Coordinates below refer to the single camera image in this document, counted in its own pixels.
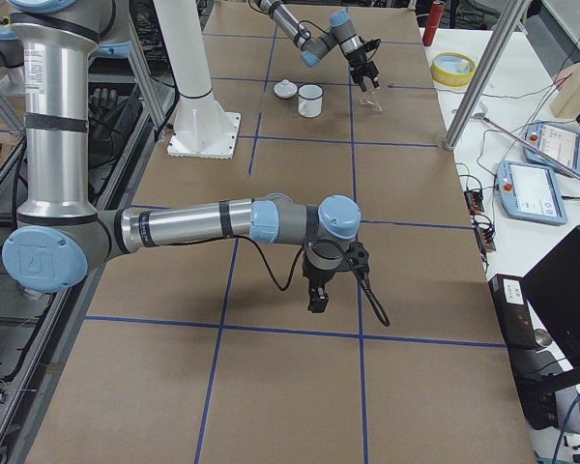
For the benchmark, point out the white ceramic lid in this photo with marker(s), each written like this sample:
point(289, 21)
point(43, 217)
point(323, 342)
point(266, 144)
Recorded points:
point(285, 89)

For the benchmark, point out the aluminium frame post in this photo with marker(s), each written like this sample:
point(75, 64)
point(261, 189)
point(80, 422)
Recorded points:
point(488, 61)

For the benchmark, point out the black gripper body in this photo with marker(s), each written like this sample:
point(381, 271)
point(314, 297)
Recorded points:
point(359, 61)
point(315, 276)

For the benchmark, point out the white enamel mug blue rim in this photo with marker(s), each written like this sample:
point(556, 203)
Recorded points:
point(310, 98)

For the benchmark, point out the metal reacher grabber tool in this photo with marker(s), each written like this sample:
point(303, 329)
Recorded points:
point(563, 167)

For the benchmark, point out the yellow tape roll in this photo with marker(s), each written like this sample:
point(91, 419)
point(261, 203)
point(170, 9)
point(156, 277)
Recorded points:
point(452, 69)

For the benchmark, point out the black box device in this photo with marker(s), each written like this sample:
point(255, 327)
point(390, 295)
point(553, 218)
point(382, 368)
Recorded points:
point(513, 312)

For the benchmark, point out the far teach pendant tablet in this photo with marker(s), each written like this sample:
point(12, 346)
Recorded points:
point(557, 141)

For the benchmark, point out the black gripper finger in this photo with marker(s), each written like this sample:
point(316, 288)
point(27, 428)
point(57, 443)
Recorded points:
point(374, 80)
point(318, 299)
point(361, 83)

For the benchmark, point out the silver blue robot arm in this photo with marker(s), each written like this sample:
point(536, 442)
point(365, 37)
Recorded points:
point(314, 29)
point(60, 237)

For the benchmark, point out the black laptop screen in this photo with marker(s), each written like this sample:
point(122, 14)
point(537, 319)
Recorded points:
point(552, 287)

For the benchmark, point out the near teach pendant tablet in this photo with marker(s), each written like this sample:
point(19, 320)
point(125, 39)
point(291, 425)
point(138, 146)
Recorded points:
point(530, 192)

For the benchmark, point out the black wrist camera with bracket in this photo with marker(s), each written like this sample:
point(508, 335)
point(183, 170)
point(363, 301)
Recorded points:
point(370, 45)

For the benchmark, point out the teach pendant tablet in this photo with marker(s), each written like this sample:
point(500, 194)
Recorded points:
point(557, 141)
point(530, 192)

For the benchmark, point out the black monitor stand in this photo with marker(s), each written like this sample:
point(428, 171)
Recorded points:
point(546, 400)

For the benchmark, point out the red cylinder tube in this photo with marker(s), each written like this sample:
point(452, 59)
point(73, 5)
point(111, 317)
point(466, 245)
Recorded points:
point(433, 22)

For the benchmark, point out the clear glass funnel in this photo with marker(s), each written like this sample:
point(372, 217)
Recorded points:
point(370, 100)

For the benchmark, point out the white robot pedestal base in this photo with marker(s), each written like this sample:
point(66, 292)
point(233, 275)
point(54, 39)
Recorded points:
point(201, 128)

